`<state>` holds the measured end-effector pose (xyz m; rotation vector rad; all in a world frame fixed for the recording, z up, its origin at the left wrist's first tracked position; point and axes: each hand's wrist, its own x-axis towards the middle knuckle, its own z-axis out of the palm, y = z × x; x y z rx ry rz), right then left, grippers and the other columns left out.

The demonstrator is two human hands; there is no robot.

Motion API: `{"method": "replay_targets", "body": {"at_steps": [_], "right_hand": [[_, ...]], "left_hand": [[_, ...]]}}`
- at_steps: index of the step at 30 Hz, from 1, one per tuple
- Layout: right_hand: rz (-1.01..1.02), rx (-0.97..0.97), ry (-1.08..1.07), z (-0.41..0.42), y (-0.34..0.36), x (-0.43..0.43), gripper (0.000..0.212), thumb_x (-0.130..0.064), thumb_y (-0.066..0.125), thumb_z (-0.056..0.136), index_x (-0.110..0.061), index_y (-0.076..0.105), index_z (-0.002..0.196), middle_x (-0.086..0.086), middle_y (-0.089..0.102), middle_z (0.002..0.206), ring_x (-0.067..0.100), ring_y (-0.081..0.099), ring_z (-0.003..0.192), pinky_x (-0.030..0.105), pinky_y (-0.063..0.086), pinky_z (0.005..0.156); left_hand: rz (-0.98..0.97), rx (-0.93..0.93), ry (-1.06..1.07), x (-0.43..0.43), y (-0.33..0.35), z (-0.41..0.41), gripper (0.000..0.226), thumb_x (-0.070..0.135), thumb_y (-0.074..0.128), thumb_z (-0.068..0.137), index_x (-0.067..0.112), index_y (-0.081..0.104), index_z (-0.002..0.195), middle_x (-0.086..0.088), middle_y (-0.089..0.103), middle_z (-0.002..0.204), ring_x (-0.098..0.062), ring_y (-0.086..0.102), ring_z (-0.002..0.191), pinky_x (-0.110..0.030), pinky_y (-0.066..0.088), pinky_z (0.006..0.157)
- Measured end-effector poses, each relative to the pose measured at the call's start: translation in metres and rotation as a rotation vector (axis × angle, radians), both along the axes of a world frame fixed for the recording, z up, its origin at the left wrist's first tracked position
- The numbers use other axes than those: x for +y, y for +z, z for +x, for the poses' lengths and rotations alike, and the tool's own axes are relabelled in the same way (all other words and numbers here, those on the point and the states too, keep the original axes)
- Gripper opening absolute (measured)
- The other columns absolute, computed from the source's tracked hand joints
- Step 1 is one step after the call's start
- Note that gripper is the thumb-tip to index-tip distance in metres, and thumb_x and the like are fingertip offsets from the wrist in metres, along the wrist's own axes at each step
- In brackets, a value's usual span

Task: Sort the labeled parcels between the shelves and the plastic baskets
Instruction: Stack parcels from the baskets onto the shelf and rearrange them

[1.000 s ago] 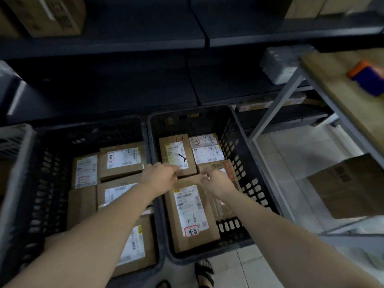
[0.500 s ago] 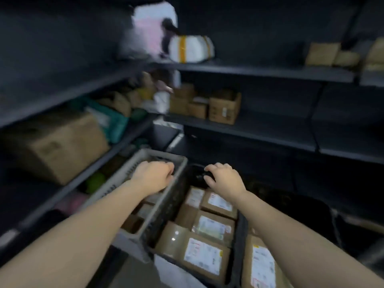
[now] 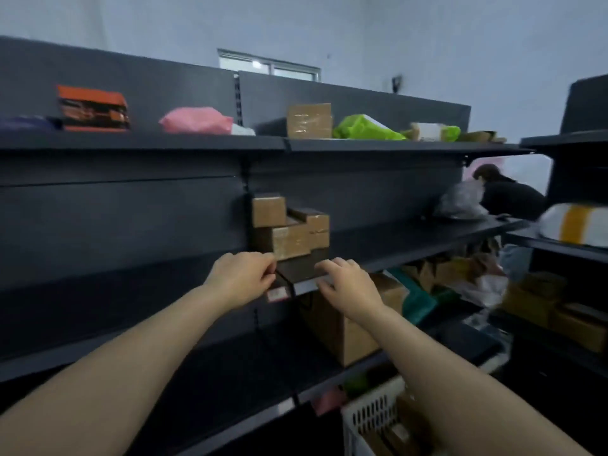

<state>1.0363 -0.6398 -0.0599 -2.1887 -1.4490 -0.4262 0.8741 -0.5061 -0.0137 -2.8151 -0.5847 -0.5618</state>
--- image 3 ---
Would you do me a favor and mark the person's left hand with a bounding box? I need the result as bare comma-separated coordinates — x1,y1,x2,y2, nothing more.
204,251,277,312

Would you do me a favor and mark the person's right hand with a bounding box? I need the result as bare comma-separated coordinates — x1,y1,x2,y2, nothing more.
314,257,388,324

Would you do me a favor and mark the person's left forearm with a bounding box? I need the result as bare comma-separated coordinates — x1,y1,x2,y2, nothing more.
0,284,224,456

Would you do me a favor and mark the person's right forearm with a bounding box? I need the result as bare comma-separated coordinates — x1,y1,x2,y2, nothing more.
366,306,594,456

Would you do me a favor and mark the wide taped cardboard box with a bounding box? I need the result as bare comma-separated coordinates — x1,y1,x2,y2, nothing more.
253,222,313,262

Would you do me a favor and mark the large brown cardboard box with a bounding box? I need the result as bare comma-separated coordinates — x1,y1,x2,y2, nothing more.
298,272,410,368

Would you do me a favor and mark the cardboard box with dark tape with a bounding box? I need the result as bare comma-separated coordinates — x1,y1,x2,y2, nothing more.
287,207,331,250

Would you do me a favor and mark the small square cardboard box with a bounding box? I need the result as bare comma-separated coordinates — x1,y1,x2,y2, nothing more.
251,193,288,229

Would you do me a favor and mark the teal plastic parcel bag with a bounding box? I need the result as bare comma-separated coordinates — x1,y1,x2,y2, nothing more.
386,267,460,326

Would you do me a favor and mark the pink packet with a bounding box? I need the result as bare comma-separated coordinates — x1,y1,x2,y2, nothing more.
311,387,349,417

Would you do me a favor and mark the pile of brown cardboard boxes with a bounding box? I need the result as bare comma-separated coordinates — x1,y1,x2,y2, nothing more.
401,239,500,292

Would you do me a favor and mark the white plastic basket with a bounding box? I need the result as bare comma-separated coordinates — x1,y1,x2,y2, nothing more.
340,374,414,456

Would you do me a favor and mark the long dark metal shelving unit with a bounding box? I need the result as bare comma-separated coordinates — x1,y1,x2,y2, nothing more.
0,35,533,456

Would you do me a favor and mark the white crumpled plastic bag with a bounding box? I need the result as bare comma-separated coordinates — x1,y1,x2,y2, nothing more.
451,273,510,310

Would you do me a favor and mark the brown box in basket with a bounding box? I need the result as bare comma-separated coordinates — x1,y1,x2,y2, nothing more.
363,391,435,456

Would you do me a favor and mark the grey plastic bag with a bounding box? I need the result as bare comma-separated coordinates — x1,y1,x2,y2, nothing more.
434,179,490,220

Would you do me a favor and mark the bright green parcel bag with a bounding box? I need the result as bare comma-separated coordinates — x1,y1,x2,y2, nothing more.
332,114,408,141

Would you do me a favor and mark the taped brown cardboard box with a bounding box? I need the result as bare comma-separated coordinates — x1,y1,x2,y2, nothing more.
286,103,333,139

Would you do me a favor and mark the pink plastic parcel bag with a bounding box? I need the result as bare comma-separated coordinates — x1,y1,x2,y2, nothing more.
159,106,235,136

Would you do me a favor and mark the white and green packet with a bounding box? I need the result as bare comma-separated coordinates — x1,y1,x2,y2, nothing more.
409,122,461,142

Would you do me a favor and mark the pale blue plastic bag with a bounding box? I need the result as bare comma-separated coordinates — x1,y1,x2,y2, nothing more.
499,244,534,282

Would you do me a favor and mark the flat brown packet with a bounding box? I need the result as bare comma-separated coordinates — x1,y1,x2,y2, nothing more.
457,130,507,144

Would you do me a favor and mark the orange and black box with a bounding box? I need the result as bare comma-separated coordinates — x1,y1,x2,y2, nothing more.
57,85,131,133

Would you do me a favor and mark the white parcel with yellow stripe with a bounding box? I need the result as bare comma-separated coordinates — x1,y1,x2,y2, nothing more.
538,202,608,248

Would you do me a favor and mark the flat yellowish cardboard box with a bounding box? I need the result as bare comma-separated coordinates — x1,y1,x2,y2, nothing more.
550,303,608,355

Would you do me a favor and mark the narrow dark metal shelving unit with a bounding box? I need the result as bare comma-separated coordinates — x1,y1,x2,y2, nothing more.
494,73,608,385

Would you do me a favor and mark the purple packet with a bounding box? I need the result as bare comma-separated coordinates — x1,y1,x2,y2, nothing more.
0,116,61,132

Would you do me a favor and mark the window with metal frame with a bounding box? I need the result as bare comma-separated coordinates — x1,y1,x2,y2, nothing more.
218,48,322,82

